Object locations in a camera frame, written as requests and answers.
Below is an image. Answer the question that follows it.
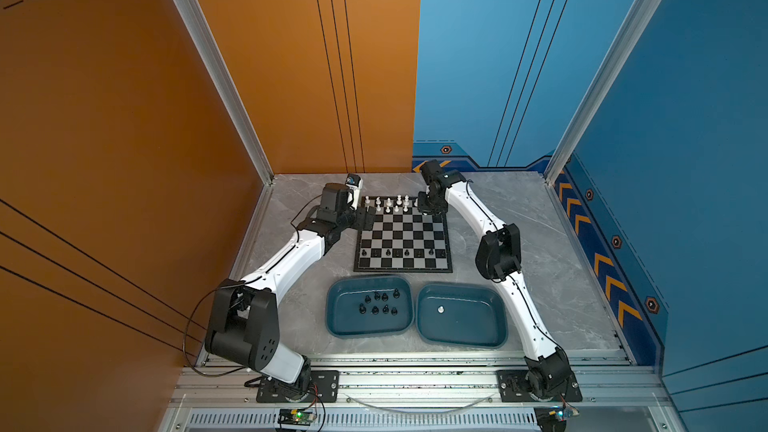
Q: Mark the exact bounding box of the teal tray with white pieces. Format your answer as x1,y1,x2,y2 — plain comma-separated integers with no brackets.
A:
416,283,508,349

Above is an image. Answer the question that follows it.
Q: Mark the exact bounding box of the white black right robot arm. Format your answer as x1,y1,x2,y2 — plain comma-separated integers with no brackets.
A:
417,160,583,402

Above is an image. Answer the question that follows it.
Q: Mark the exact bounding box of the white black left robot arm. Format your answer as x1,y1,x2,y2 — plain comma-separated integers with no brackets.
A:
203,174,375,401

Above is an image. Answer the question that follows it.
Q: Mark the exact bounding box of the teal tray with black pieces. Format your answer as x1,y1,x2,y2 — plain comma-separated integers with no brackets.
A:
326,275,414,339

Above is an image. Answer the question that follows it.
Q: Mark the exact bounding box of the green circuit board left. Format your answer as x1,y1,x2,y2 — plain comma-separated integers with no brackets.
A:
277,408,320,431

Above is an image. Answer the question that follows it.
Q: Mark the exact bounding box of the circuit board right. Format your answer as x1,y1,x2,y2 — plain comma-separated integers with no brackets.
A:
534,406,580,432

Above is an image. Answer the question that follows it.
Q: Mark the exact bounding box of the black white chessboard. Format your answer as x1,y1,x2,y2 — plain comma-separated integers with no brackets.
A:
353,196,453,273

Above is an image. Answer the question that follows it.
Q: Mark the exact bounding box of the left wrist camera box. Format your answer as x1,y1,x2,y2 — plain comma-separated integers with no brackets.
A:
345,173,362,190

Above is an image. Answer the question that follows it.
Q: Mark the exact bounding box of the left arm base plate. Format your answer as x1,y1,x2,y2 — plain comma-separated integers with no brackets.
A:
256,369,340,404

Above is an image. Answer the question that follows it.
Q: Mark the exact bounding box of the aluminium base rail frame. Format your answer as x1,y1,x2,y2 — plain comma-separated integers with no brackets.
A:
159,350,684,431

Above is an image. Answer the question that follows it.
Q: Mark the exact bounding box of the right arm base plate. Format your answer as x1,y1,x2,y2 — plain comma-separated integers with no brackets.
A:
496,370,583,403

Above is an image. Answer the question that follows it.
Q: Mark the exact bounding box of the left aluminium corner post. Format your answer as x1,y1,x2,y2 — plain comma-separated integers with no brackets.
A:
149,0,276,186

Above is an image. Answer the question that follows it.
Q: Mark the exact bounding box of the aluminium corner post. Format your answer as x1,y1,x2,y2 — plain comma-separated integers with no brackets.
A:
544,0,691,187
149,0,276,186

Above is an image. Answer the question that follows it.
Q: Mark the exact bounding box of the right aluminium corner post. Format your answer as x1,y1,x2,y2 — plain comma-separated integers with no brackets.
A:
544,0,691,187

